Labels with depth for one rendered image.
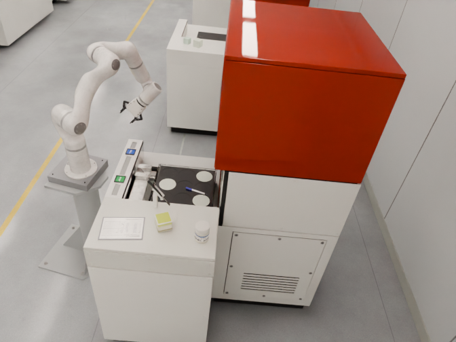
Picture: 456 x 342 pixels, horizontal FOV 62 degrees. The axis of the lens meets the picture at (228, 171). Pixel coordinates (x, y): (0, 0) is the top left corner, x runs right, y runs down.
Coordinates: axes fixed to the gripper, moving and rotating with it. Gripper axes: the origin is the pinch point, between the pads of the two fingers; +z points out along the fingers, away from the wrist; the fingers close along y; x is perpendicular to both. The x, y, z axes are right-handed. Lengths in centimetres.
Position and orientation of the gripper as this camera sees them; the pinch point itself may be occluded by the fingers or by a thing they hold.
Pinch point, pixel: (126, 117)
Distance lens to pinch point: 265.2
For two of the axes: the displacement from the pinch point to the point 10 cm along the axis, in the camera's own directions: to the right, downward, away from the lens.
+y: -6.7, -7.1, -2.3
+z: -7.3, 5.7, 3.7
